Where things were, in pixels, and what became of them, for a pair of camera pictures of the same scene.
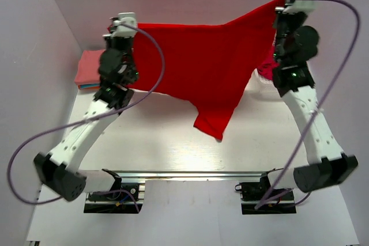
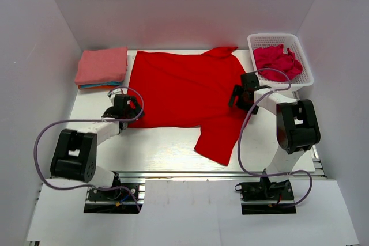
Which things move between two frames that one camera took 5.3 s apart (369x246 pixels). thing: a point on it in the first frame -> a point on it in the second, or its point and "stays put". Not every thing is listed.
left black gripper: x=110 y=41 -> x=136 y=112
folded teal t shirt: x=89 y=85 stays put
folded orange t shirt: x=80 y=87 stays put
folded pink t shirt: x=88 y=72 stays put
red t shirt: x=211 y=65 -> x=191 y=90
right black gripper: x=283 y=15 -> x=239 y=91
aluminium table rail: x=139 y=176 stays put
